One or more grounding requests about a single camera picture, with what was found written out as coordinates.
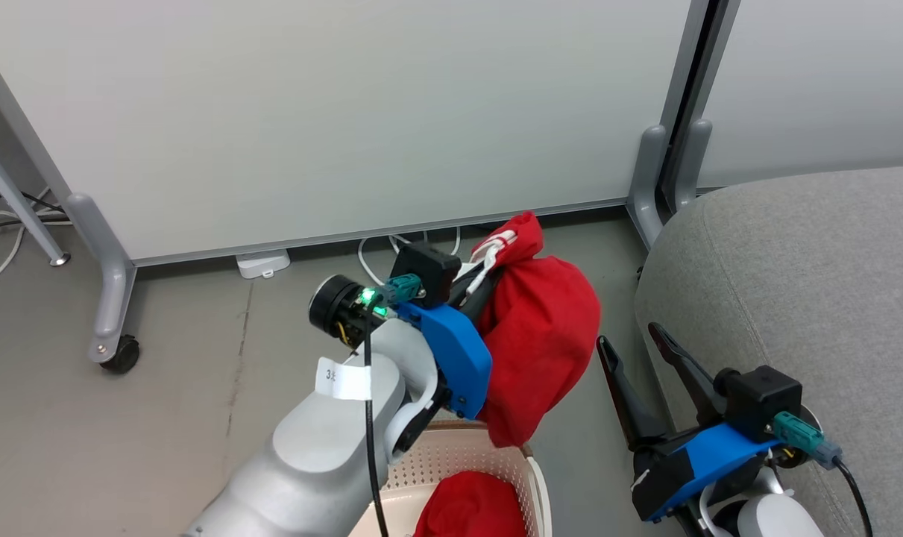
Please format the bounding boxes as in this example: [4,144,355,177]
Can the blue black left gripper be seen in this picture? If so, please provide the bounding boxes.
[391,270,506,422]

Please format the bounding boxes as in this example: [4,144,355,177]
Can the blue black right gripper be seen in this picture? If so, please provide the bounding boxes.
[597,322,784,524]

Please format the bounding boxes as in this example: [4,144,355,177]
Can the red garment with white stripes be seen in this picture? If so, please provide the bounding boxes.
[470,211,602,448]

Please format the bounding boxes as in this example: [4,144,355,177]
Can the cream perforated laundry basket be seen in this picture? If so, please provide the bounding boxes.
[347,421,553,537]

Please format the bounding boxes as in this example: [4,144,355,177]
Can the grey fabric sofa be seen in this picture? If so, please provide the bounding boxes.
[634,164,903,537]

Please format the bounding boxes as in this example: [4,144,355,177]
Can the plain red garment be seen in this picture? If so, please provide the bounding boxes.
[414,470,528,537]

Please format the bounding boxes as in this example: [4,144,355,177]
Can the white power adapter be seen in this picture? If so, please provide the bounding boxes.
[236,251,292,280]

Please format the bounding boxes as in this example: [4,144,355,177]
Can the wide white partition panel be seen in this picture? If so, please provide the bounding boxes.
[0,0,713,267]

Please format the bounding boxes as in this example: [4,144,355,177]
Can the black caster wheel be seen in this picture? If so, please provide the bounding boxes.
[99,334,141,375]

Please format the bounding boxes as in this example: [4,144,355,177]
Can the grey partition foot with caster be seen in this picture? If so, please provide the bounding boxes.
[63,192,139,366]

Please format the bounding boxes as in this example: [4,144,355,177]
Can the grey metal table leg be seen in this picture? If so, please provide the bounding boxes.
[0,125,72,268]

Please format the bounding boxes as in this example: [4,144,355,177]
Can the looped white cable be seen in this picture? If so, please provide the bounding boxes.
[357,227,463,288]

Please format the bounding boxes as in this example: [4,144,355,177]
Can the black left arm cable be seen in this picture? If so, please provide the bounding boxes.
[362,298,391,537]

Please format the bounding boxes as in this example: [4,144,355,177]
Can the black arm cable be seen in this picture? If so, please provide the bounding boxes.
[362,298,391,537]
[830,453,875,537]

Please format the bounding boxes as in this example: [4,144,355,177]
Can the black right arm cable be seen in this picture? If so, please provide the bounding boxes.
[830,453,875,537]

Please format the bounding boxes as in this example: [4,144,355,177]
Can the long white floor cable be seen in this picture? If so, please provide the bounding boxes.
[0,186,73,293]

